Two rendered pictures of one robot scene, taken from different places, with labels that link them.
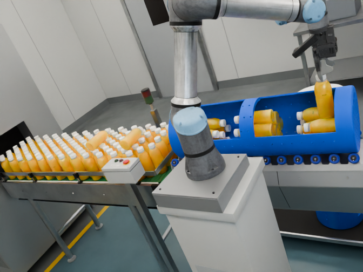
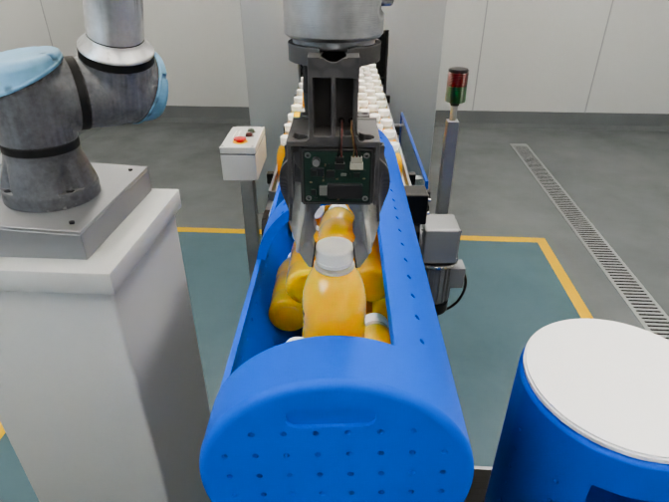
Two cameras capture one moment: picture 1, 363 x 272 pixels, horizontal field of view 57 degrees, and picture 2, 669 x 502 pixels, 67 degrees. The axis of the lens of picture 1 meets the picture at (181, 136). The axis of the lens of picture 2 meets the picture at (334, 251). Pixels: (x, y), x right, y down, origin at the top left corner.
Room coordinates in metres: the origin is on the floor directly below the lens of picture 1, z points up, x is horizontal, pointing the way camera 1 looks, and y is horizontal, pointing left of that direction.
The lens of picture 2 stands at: (1.00, -0.98, 1.56)
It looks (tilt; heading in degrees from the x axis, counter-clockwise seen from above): 31 degrees down; 54
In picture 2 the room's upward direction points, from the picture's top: straight up
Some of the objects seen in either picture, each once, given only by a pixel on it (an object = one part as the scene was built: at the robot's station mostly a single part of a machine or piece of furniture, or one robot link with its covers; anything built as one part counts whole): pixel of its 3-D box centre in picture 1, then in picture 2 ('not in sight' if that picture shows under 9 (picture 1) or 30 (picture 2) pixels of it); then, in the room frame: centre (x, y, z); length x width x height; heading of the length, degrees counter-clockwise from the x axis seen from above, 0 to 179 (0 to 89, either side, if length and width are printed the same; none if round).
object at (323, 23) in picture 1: (317, 21); (337, 11); (1.24, -0.64, 1.53); 0.08 x 0.08 x 0.05
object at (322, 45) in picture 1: (323, 42); (334, 122); (1.24, -0.65, 1.44); 0.09 x 0.08 x 0.12; 53
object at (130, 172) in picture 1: (123, 170); (244, 151); (1.63, 0.36, 1.05); 0.20 x 0.10 x 0.10; 53
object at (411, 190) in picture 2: not in sight; (411, 206); (1.92, -0.06, 0.95); 0.10 x 0.07 x 0.10; 143
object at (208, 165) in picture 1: (202, 157); (46, 165); (1.07, -0.04, 1.25); 0.15 x 0.15 x 0.10
